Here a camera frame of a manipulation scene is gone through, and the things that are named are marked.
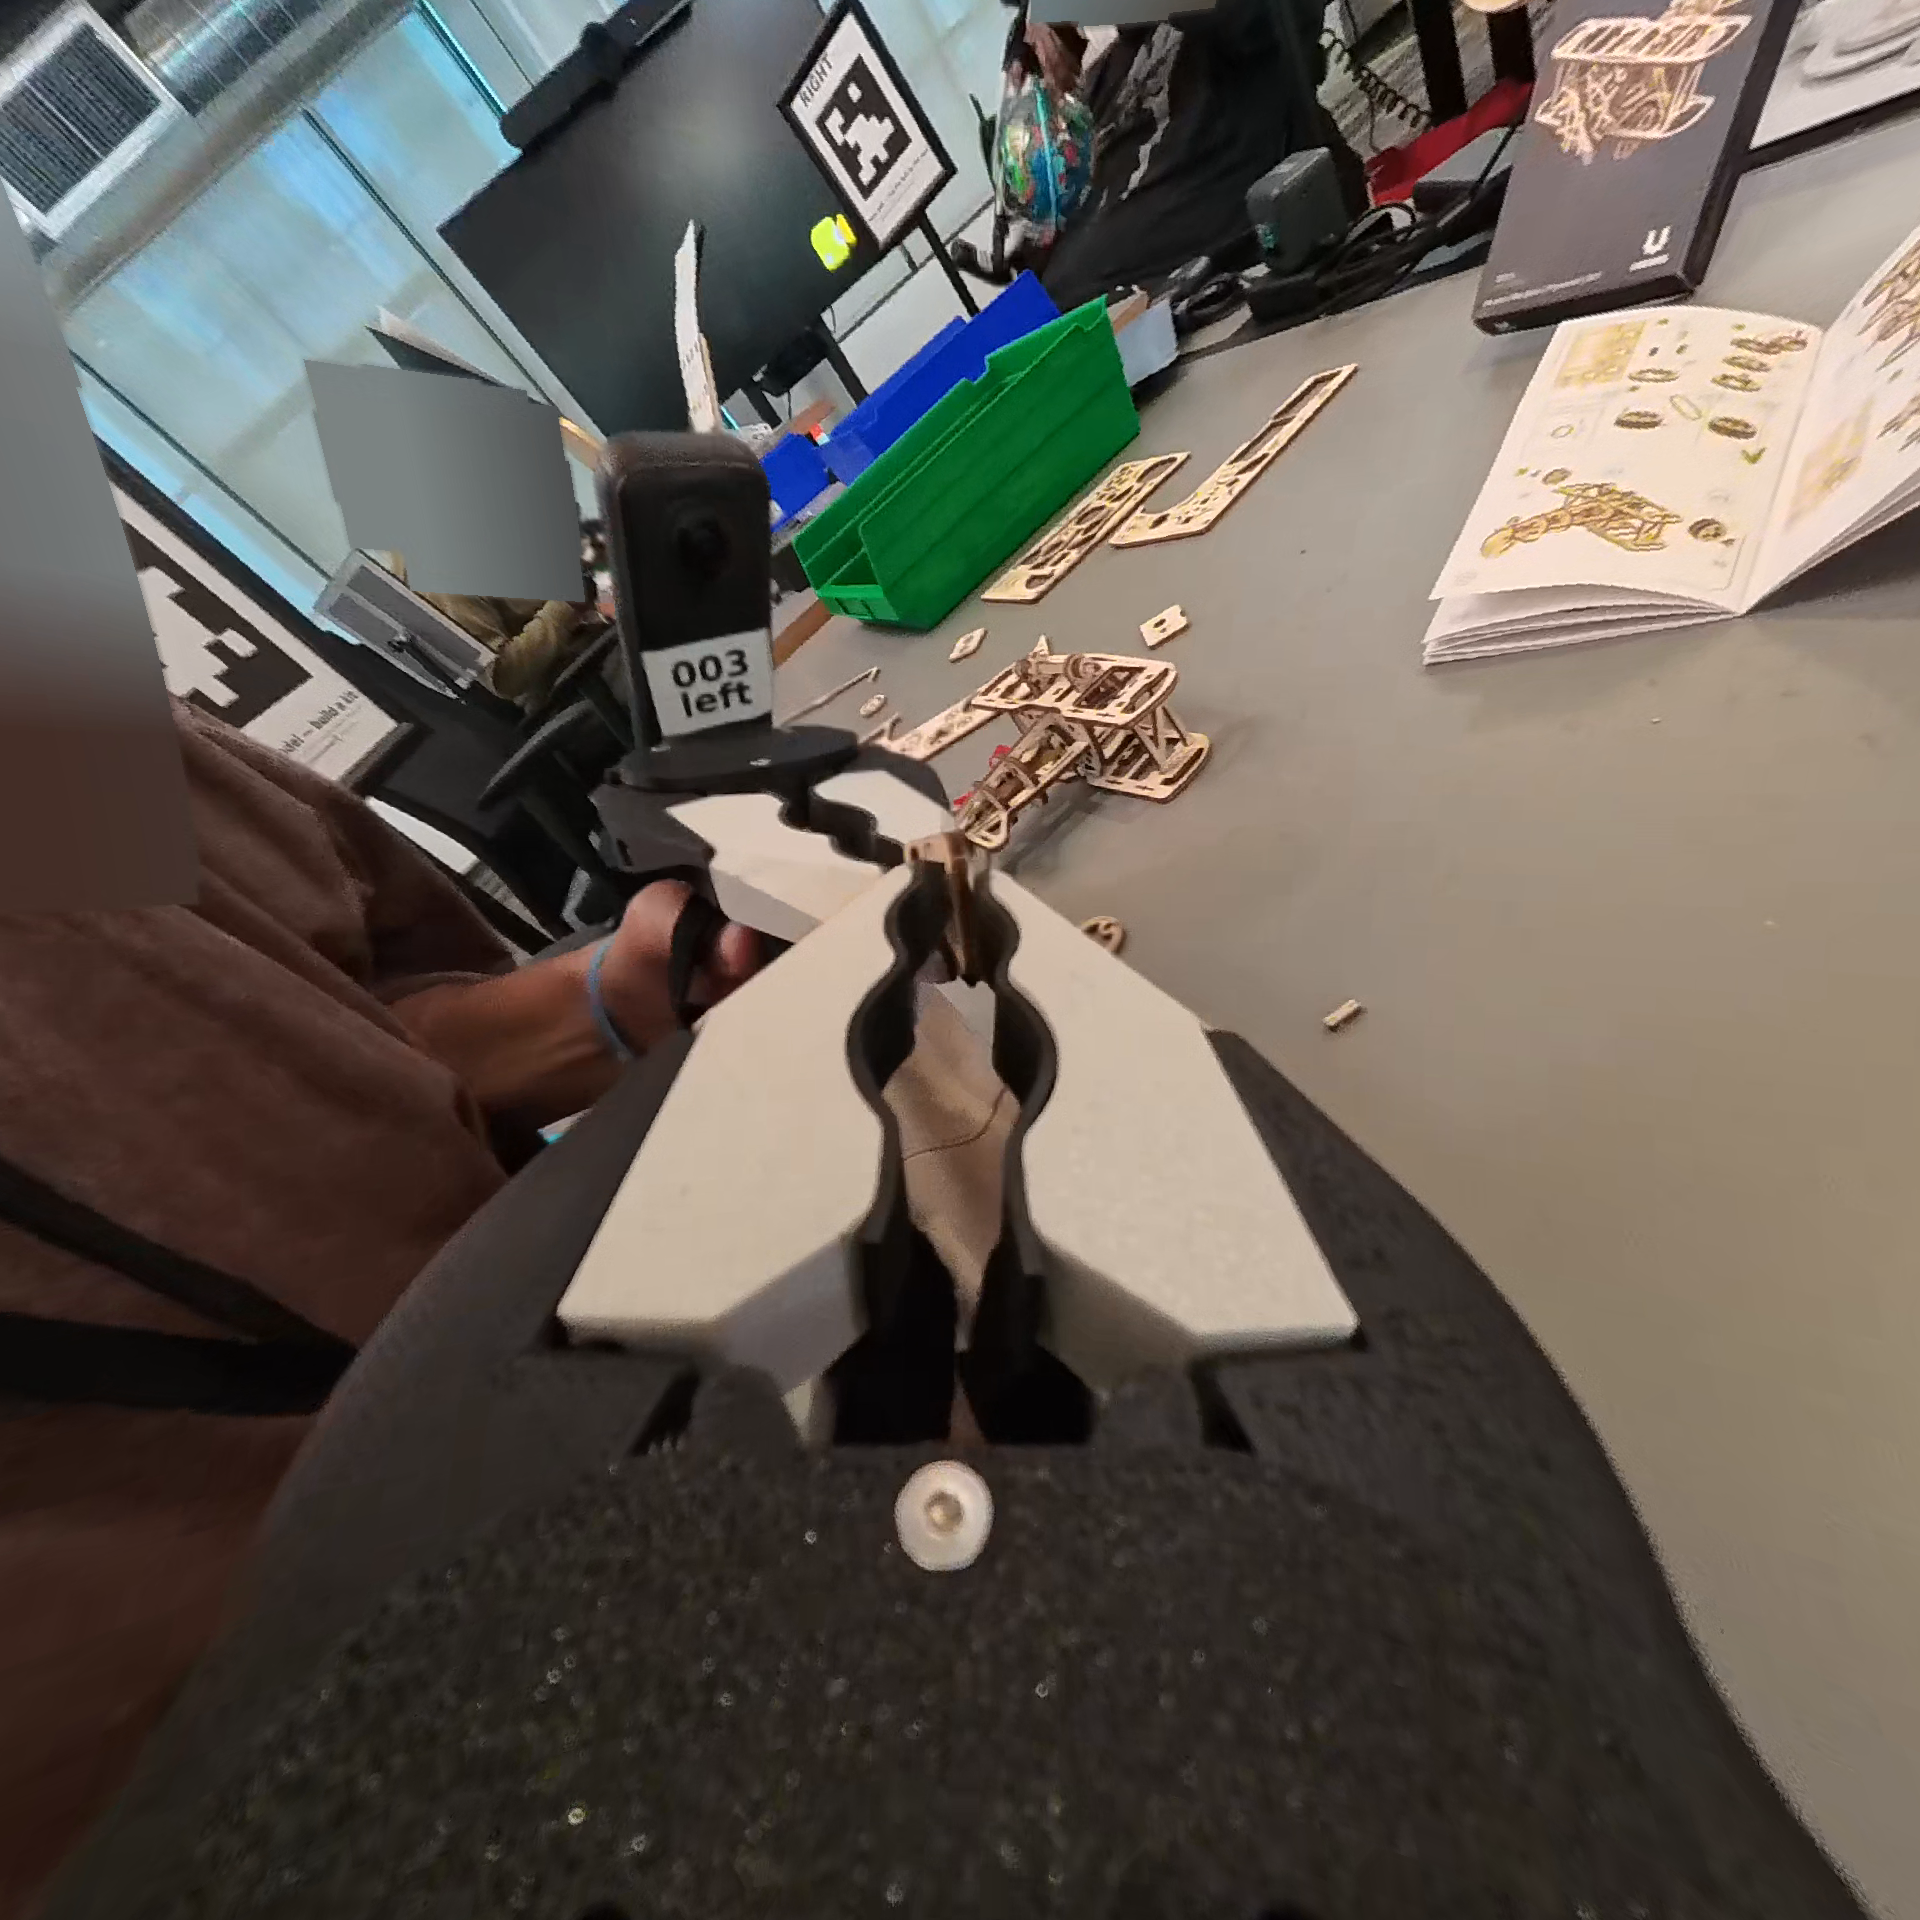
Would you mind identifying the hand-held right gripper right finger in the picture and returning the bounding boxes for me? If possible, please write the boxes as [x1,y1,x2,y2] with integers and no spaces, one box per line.
[968,872,1363,1433]

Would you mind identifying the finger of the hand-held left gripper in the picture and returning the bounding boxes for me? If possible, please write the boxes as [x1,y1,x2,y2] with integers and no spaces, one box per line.
[662,792,910,963]
[780,755,956,873]

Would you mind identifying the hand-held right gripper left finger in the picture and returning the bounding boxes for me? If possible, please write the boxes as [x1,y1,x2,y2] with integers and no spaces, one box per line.
[556,867,924,1433]

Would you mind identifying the wooden parts sheet with holes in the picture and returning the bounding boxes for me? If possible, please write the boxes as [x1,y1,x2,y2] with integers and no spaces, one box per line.
[979,450,1190,605]

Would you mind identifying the person's left forearm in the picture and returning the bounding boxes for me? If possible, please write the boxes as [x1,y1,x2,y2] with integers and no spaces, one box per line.
[152,705,620,1202]

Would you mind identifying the person's left hand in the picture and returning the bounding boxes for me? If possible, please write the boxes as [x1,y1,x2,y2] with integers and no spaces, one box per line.
[612,885,770,1051]

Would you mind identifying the black office chair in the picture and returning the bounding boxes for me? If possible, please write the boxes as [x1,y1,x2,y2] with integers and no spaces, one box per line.
[360,661,640,940]

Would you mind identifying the wooden model plane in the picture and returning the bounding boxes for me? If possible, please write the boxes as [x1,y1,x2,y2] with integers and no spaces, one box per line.
[867,637,1213,860]

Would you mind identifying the grey laptop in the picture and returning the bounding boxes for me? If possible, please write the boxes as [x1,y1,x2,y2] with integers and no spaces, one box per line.
[312,545,501,681]

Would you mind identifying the black monitor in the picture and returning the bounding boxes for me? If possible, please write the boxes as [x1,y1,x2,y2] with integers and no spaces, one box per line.
[436,0,962,441]

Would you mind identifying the green plastic bin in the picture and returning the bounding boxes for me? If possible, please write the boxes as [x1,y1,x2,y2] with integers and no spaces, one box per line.
[790,296,1146,633]

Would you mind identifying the blue plastic bin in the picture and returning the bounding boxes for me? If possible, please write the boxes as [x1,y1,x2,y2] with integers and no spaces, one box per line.
[754,267,1062,530]

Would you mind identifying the framed marker sign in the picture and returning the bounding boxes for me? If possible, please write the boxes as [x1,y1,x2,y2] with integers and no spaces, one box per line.
[774,0,961,253]
[113,450,416,785]

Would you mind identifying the black speaker bar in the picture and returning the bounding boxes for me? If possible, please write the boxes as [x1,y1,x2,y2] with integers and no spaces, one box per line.
[498,0,699,146]

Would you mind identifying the colourful bag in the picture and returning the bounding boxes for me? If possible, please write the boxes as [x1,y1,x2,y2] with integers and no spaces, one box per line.
[989,66,1099,241]

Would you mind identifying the angled wooden parts sheet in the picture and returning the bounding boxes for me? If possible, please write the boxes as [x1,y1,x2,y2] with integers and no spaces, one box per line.
[1110,363,1360,552]

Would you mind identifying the person's brown sweater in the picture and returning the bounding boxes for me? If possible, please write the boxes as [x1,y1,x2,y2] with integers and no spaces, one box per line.
[0,900,513,1920]

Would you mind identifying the dark grey device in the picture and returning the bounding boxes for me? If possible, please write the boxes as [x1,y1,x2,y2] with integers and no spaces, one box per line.
[1245,144,1347,275]

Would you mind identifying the open instruction booklet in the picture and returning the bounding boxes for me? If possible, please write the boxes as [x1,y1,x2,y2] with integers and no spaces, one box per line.
[1420,225,1920,667]

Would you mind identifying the black model kit box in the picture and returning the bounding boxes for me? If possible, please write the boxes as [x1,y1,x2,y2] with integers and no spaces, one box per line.
[1473,0,1806,339]

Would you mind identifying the black shoulder strap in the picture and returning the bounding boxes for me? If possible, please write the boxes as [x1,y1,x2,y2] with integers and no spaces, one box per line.
[0,1154,360,1416]

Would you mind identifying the black cables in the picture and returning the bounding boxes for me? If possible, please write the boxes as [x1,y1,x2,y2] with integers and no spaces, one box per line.
[1170,151,1509,324]

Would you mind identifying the black coiled cable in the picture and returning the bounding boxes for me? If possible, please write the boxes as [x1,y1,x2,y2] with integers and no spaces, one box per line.
[1320,0,1443,129]

